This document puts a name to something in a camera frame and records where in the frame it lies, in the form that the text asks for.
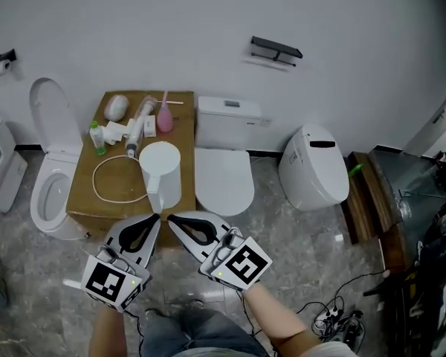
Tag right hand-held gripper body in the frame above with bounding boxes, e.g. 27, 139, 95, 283
198, 227, 273, 292

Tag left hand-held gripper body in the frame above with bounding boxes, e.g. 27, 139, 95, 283
80, 243, 152, 311

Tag white kettle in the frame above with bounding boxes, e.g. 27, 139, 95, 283
138, 141, 182, 215

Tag person's right forearm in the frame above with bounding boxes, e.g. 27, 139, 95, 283
241, 283, 320, 353

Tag person's left forearm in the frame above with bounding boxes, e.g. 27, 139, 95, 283
88, 303, 128, 357

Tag brown cardboard box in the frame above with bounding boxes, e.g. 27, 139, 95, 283
65, 90, 196, 248

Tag person's blue jeans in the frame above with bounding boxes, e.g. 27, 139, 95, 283
140, 308, 271, 357

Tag green capped plastic bottle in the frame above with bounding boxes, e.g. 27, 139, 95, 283
88, 120, 107, 157

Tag white power strip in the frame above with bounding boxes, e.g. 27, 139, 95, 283
311, 305, 365, 346

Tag flat white box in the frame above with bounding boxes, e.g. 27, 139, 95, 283
103, 120, 135, 146

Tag pink bottle brush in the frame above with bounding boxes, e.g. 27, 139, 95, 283
156, 90, 174, 133

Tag small white carton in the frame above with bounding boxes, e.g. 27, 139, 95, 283
143, 115, 158, 138

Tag clear plastic tube pump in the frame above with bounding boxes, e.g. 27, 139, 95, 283
125, 95, 158, 160

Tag white egg-shaped smart toilet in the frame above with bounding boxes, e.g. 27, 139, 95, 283
277, 123, 351, 213

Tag white toilet with raised lid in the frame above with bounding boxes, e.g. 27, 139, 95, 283
29, 77, 84, 241

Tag person's white sleeve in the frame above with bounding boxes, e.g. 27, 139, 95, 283
306, 340, 355, 357

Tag wrapped round white bundle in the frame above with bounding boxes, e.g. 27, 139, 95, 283
103, 94, 131, 122

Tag brown wooden planks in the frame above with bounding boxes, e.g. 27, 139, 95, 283
340, 151, 407, 275

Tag dark metal equipment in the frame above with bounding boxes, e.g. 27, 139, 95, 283
363, 143, 446, 357

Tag black toilet paper holder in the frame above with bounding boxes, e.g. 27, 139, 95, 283
0, 48, 18, 66

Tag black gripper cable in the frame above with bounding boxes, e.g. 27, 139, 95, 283
240, 291, 263, 337
123, 308, 144, 357

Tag white looped cable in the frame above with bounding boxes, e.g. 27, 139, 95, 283
91, 154, 150, 204

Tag black wall shelf rack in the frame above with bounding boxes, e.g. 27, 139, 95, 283
250, 35, 304, 68

